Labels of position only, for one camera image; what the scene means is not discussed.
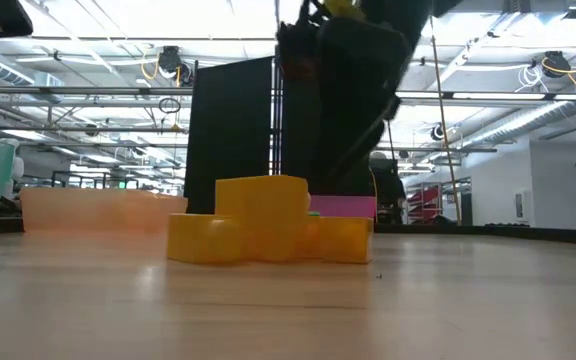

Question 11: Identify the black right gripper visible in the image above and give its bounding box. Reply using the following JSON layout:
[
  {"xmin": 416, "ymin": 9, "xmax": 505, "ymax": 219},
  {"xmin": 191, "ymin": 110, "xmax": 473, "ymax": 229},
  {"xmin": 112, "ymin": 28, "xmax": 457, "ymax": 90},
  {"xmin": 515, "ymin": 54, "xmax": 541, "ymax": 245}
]
[{"xmin": 320, "ymin": 17, "xmax": 412, "ymax": 181}]

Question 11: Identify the yellow building block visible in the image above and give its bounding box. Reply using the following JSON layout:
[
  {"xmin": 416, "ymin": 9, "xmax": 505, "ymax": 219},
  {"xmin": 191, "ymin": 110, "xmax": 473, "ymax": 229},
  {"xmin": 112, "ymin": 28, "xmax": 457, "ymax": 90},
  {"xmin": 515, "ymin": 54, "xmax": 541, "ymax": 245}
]
[
  {"xmin": 215, "ymin": 174, "xmax": 312, "ymax": 264},
  {"xmin": 310, "ymin": 215, "xmax": 374, "ymax": 265},
  {"xmin": 166, "ymin": 213, "xmax": 245, "ymax": 265}
]

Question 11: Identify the person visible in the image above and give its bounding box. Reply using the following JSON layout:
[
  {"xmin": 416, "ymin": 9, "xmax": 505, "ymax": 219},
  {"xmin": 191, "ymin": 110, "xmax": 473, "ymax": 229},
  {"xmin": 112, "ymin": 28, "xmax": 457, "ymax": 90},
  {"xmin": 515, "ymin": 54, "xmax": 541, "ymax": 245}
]
[{"xmin": 370, "ymin": 151, "xmax": 408, "ymax": 225}]

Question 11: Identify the red translucent plastic bin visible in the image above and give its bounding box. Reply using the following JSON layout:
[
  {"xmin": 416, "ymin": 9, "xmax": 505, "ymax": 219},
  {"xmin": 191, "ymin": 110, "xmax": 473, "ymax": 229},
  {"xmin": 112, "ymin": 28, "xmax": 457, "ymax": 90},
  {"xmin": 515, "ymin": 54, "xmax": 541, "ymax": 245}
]
[{"xmin": 309, "ymin": 194, "xmax": 378, "ymax": 220}]

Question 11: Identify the red storage rack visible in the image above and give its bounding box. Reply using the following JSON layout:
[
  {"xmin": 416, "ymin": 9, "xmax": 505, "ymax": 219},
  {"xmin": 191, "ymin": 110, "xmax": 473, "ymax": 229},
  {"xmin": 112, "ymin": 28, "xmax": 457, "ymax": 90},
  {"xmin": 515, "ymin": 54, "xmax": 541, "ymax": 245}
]
[{"xmin": 403, "ymin": 177, "xmax": 473, "ymax": 224}]

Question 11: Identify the black metal rack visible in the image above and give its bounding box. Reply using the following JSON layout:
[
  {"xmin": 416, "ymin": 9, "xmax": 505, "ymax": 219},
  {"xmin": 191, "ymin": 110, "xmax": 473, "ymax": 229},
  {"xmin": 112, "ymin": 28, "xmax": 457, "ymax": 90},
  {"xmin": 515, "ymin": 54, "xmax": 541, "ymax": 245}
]
[{"xmin": 50, "ymin": 169, "xmax": 142, "ymax": 190}]

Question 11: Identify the grey ceiling pipe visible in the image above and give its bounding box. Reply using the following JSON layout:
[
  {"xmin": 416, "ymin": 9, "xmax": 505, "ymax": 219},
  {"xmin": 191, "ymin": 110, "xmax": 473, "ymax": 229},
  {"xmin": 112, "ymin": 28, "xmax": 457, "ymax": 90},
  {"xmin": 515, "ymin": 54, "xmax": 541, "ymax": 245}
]
[
  {"xmin": 0, "ymin": 84, "xmax": 576, "ymax": 101},
  {"xmin": 0, "ymin": 124, "xmax": 189, "ymax": 135}
]

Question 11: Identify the orange translucent plastic bin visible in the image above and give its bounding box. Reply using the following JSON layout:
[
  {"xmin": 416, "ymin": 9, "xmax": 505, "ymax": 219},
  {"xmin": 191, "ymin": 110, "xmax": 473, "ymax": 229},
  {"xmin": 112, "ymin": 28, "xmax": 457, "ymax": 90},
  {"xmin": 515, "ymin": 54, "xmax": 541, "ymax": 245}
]
[{"xmin": 19, "ymin": 186, "xmax": 189, "ymax": 235}]

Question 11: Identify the white robot figure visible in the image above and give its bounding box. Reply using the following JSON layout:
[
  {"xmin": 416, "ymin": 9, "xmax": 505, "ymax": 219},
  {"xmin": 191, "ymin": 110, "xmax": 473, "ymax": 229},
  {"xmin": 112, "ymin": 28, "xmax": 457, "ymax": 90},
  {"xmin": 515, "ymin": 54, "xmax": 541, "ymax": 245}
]
[{"xmin": 0, "ymin": 137, "xmax": 25, "ymax": 201}]

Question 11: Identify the yellow hanging cable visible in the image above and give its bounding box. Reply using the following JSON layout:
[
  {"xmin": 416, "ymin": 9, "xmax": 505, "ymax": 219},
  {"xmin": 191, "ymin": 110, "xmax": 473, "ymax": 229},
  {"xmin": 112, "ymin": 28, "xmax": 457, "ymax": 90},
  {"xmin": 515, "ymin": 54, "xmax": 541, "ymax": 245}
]
[{"xmin": 427, "ymin": 12, "xmax": 463, "ymax": 225}]

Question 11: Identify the white wall box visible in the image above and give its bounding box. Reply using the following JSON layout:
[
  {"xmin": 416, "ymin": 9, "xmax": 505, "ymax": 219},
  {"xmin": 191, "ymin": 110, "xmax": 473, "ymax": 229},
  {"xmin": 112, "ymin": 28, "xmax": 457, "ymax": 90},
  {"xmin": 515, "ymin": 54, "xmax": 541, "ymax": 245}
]
[{"xmin": 514, "ymin": 188, "xmax": 534, "ymax": 226}]

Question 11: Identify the hanging black cable loop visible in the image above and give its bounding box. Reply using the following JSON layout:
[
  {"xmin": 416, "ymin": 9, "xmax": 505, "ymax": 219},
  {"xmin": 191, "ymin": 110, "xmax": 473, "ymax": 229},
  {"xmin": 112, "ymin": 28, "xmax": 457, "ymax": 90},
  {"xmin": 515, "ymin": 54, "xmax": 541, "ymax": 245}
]
[{"xmin": 157, "ymin": 96, "xmax": 183, "ymax": 115}]

